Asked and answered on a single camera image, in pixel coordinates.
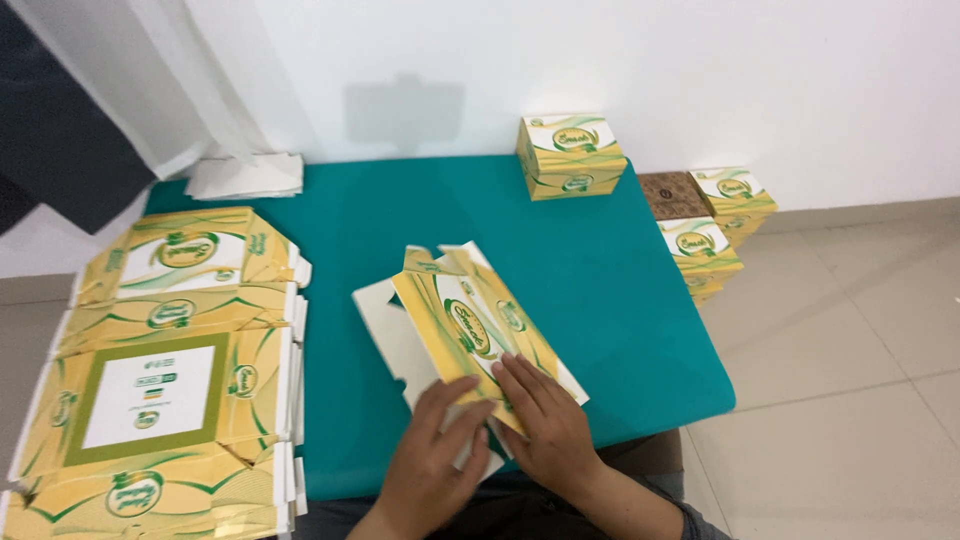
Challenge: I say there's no person's right hand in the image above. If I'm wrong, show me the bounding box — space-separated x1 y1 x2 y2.
489 352 607 494

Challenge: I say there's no person's left hand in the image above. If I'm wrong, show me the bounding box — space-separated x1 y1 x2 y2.
372 374 498 525

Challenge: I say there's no half-folded yellow snack carton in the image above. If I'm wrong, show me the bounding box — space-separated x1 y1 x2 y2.
351 240 591 481

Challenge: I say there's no teal table cloth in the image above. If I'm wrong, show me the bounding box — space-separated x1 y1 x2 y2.
141 153 738 502

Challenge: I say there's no person's dark clothing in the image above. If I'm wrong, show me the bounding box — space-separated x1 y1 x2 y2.
291 471 733 540

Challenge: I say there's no assembled yellow snack box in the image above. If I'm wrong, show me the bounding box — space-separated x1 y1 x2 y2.
687 165 780 250
655 216 746 307
515 112 629 203

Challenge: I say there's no brown patterned box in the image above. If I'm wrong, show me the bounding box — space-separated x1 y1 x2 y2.
636 171 714 223

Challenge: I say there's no stack of flat yellow cartons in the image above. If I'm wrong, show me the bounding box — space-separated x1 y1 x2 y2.
0 205 314 540

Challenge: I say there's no stack of white flat sheets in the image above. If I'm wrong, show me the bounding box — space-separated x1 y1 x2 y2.
183 153 306 202

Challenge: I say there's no white sheer curtain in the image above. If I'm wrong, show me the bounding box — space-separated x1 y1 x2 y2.
6 0 305 183

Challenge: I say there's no dark grey curtain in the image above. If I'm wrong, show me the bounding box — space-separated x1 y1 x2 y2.
0 0 160 237

